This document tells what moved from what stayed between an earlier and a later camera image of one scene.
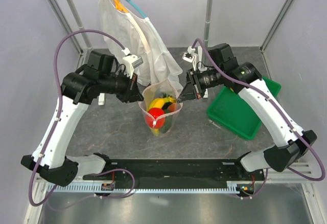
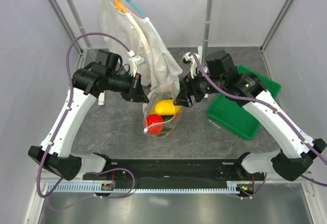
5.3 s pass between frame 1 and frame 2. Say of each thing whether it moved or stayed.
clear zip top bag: moved
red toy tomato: moved
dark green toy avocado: moved
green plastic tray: stayed
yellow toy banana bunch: moved
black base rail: stayed
